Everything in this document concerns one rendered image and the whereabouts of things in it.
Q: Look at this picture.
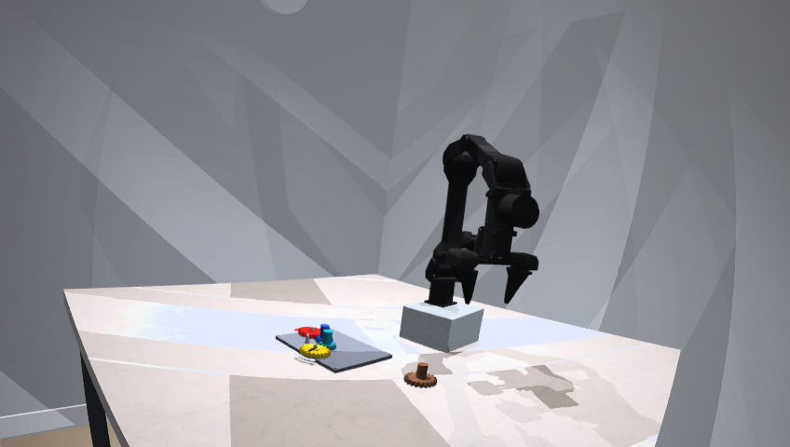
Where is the teal gear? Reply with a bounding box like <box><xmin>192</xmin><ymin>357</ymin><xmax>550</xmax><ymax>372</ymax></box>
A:
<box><xmin>318</xmin><ymin>330</ymin><xmax>336</xmax><ymax>350</ymax></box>

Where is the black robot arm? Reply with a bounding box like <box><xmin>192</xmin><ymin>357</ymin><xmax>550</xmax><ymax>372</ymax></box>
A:
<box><xmin>424</xmin><ymin>133</ymin><xmax>539</xmax><ymax>307</ymax></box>

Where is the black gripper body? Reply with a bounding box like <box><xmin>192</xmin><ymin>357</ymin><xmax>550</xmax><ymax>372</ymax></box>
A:
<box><xmin>444</xmin><ymin>222</ymin><xmax>539</xmax><ymax>271</ymax></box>

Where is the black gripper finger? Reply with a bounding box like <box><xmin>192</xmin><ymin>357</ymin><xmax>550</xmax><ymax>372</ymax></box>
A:
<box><xmin>451</xmin><ymin>265</ymin><xmax>478</xmax><ymax>305</ymax></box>
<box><xmin>504</xmin><ymin>267</ymin><xmax>533</xmax><ymax>304</ymax></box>

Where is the red gear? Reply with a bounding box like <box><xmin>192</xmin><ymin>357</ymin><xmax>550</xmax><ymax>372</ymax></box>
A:
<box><xmin>298</xmin><ymin>326</ymin><xmax>320</xmax><ymax>339</ymax></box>

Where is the brown gear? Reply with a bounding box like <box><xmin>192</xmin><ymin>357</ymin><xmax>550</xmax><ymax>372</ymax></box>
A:
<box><xmin>403</xmin><ymin>362</ymin><xmax>437</xmax><ymax>388</ymax></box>

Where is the yellow gear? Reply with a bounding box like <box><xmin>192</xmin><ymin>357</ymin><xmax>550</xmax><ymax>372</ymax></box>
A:
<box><xmin>299</xmin><ymin>344</ymin><xmax>331</xmax><ymax>359</ymax></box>

